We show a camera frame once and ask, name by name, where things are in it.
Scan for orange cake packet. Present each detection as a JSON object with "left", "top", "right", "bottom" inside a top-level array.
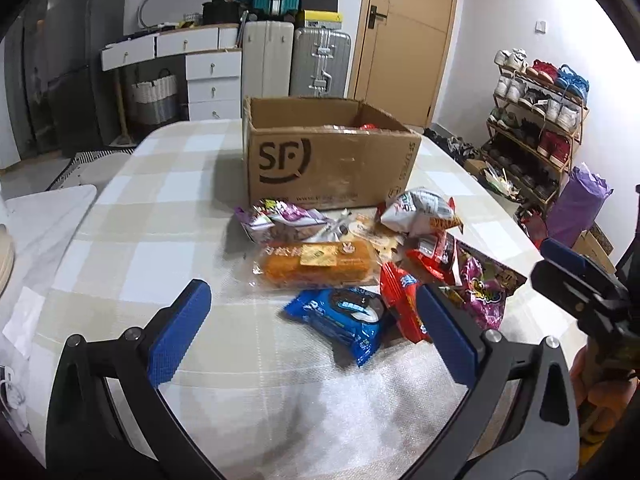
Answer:
[{"left": 250, "top": 239, "right": 383, "bottom": 288}]

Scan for wooden door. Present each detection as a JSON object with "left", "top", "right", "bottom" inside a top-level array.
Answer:
[{"left": 348, "top": 0, "right": 461, "bottom": 128}]

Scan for beige round object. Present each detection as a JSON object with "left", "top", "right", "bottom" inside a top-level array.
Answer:
[{"left": 0, "top": 224, "right": 17, "bottom": 288}]

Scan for magenta snack bag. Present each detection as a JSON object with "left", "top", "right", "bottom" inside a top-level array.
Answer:
[{"left": 440, "top": 245, "right": 528, "bottom": 331}]

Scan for white drawer desk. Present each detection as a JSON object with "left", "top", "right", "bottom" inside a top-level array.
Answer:
[{"left": 100, "top": 24, "right": 244, "bottom": 122}]

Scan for beige suitcase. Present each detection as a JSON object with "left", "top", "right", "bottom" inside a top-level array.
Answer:
[{"left": 241, "top": 20, "right": 295, "bottom": 103}]

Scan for brown printed carton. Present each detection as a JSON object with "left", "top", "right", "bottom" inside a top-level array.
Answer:
[{"left": 572, "top": 225, "right": 617, "bottom": 275}]

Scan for clear cookie packet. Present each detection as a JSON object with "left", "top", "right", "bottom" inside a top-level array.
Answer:
[{"left": 320, "top": 212, "right": 406, "bottom": 261}]

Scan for rows of assorted shoes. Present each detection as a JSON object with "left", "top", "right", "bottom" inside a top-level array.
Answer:
[{"left": 487, "top": 49, "right": 590, "bottom": 201}]

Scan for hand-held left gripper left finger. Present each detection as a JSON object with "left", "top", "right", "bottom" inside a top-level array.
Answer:
[{"left": 46, "top": 279, "right": 213, "bottom": 480}]

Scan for purple white snack bag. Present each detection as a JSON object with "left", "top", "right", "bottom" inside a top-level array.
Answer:
[{"left": 235, "top": 199, "right": 328, "bottom": 243}]

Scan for blue cookie packet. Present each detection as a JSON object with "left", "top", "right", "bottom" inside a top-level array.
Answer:
[{"left": 284, "top": 287, "right": 386, "bottom": 367}]

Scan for pile of dark sandals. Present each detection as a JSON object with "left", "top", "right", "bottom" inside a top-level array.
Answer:
[{"left": 424, "top": 127, "right": 482, "bottom": 162}]

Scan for silver suitcase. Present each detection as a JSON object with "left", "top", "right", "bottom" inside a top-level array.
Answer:
[{"left": 290, "top": 27, "right": 352, "bottom": 99}]

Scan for checked tablecloth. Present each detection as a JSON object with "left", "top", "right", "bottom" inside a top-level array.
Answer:
[{"left": 27, "top": 119, "right": 588, "bottom": 480}]

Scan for wooden shoe rack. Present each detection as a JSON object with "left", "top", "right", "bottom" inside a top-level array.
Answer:
[{"left": 480, "top": 49, "right": 591, "bottom": 211}]

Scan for white red chips bag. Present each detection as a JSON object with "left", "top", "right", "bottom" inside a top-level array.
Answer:
[{"left": 375, "top": 187, "right": 465, "bottom": 236}]

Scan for red black snack packet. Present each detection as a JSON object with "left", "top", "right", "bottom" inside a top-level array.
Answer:
[{"left": 406, "top": 232, "right": 463, "bottom": 286}]

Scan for grey white woven basket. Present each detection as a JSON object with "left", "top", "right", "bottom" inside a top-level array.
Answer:
[{"left": 131, "top": 69, "right": 180, "bottom": 125}]

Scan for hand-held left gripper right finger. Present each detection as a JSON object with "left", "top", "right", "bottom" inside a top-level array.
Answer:
[{"left": 415, "top": 282, "right": 581, "bottom": 480}]

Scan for person's right hand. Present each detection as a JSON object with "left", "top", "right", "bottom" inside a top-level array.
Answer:
[{"left": 570, "top": 345, "right": 640, "bottom": 443}]

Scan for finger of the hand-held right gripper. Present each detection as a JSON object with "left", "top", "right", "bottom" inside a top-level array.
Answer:
[
  {"left": 530, "top": 259, "right": 621, "bottom": 326},
  {"left": 540, "top": 237, "right": 618, "bottom": 286}
]

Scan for dark grey refrigerator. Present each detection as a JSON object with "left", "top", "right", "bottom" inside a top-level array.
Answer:
[{"left": 2, "top": 0, "right": 130, "bottom": 160}]

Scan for brown cardboard box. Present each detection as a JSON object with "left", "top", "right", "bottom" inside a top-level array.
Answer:
[{"left": 242, "top": 96, "right": 423, "bottom": 211}]

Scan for black yellow shoe box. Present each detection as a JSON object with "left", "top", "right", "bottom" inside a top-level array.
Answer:
[{"left": 299, "top": 10, "right": 345, "bottom": 31}]

